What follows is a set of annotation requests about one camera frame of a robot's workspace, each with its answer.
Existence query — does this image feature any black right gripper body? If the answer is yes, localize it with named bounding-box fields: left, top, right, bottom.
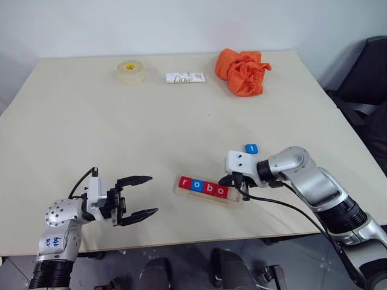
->
left=231, top=172, right=258, bottom=191

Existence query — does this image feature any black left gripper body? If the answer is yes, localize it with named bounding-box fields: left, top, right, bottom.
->
left=102, top=184, right=128, bottom=227

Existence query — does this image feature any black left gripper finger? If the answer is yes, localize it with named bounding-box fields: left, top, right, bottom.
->
left=116, top=175, right=153, bottom=190
left=120, top=207, right=159, bottom=227

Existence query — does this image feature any wooden letter tile rack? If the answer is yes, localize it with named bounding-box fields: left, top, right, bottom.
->
left=174, top=176, right=244, bottom=209

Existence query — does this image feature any dark rounded shape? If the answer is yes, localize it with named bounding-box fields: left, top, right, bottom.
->
left=137, top=256, right=173, bottom=290
left=210, top=248, right=261, bottom=290

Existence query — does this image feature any black caster wheel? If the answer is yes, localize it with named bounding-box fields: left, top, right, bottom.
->
left=262, top=265, right=287, bottom=290
left=93, top=279, right=122, bottom=290

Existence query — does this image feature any clear tape roll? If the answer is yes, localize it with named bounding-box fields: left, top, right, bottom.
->
left=116, top=59, right=145, bottom=85

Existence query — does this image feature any crumpled orange cloth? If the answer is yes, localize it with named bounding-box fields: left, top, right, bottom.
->
left=215, top=48, right=272, bottom=97

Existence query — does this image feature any white Dove soap box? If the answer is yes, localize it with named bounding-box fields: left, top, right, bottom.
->
left=164, top=71, right=206, bottom=85

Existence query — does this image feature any black office chair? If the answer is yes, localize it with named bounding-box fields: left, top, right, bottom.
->
left=325, top=35, right=387, bottom=179

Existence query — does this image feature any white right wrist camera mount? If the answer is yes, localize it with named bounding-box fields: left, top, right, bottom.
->
left=225, top=150, right=270, bottom=189

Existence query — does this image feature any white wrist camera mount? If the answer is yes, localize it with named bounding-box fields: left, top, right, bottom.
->
left=86, top=176, right=109, bottom=223
left=225, top=150, right=270, bottom=189

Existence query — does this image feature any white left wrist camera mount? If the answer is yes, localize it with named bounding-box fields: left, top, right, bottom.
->
left=86, top=176, right=109, bottom=223

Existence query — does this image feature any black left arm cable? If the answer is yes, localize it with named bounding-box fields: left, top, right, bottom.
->
left=68, top=166, right=99, bottom=200

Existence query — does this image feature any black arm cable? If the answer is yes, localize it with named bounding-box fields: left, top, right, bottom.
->
left=68, top=166, right=99, bottom=200
left=267, top=180, right=330, bottom=239
left=238, top=181, right=372, bottom=290

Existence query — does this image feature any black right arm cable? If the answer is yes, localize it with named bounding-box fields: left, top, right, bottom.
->
left=238, top=181, right=372, bottom=290
left=267, top=180, right=330, bottom=239

